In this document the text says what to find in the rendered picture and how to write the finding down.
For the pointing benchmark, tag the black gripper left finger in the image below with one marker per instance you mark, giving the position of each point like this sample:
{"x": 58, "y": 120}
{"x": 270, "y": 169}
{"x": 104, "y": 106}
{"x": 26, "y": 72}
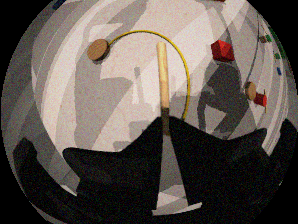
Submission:
{"x": 136, "y": 166}

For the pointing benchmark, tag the tan wooden stick with yellow string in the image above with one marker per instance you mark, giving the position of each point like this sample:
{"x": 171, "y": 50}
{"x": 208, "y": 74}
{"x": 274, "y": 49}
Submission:
{"x": 163, "y": 77}

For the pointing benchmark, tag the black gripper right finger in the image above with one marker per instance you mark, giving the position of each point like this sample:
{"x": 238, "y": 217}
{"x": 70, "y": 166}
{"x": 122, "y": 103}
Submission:
{"x": 203, "y": 158}

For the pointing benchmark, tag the tan round disc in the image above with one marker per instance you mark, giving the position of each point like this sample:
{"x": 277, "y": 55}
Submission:
{"x": 250, "y": 90}

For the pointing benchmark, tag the brown round wooden button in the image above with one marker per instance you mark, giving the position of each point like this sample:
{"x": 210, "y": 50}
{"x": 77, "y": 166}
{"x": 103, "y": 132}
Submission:
{"x": 98, "y": 49}

